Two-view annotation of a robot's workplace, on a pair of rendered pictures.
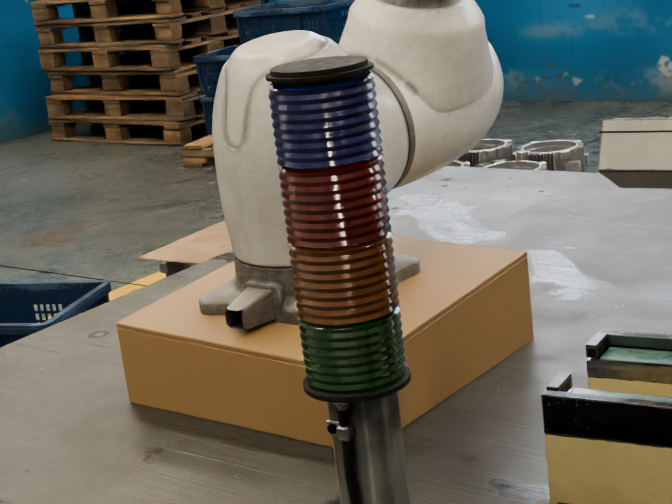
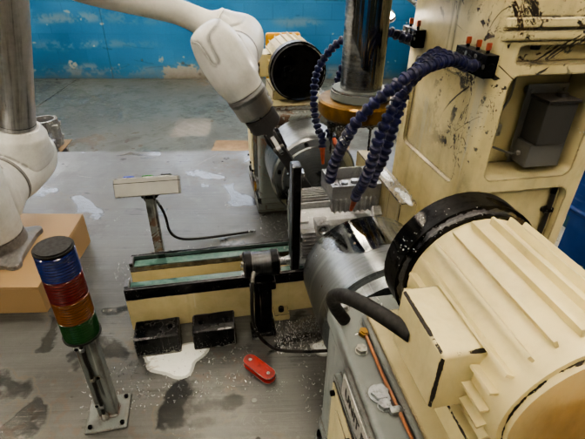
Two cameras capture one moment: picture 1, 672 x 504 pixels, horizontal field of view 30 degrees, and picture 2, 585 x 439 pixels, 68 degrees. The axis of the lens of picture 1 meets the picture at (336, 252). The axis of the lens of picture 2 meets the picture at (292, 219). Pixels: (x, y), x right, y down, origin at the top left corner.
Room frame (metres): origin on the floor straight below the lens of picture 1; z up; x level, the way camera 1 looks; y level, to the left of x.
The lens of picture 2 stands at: (0.04, 0.10, 1.61)
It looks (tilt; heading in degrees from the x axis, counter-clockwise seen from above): 32 degrees down; 317
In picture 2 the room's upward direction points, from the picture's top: 1 degrees clockwise
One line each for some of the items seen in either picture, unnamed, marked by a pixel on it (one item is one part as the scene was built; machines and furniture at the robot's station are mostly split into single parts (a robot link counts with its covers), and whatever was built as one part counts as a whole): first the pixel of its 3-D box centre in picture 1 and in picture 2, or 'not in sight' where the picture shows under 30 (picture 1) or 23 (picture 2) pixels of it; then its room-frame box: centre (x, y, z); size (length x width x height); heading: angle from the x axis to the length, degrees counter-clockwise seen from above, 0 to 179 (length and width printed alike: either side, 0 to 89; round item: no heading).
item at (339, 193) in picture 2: not in sight; (349, 189); (0.64, -0.65, 1.11); 0.12 x 0.11 x 0.07; 59
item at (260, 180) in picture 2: not in sight; (290, 145); (1.17, -0.93, 0.99); 0.35 x 0.31 x 0.37; 148
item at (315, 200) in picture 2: not in sight; (331, 223); (0.67, -0.62, 1.01); 0.20 x 0.19 x 0.19; 59
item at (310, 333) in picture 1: (352, 345); (78, 323); (0.69, 0.00, 1.05); 0.06 x 0.06 x 0.04
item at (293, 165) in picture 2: not in sight; (293, 219); (0.62, -0.44, 1.12); 0.04 x 0.03 x 0.26; 58
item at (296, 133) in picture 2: not in sight; (304, 158); (0.96, -0.81, 1.04); 0.37 x 0.25 x 0.25; 148
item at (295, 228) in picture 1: (334, 196); (65, 283); (0.69, 0.00, 1.14); 0.06 x 0.06 x 0.04
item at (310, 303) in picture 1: (344, 272); (72, 304); (0.69, 0.00, 1.10); 0.06 x 0.06 x 0.04
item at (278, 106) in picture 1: (325, 118); (57, 261); (0.69, 0.00, 1.19); 0.06 x 0.06 x 0.04
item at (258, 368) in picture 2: not in sight; (258, 368); (0.57, -0.30, 0.81); 0.09 x 0.03 x 0.02; 7
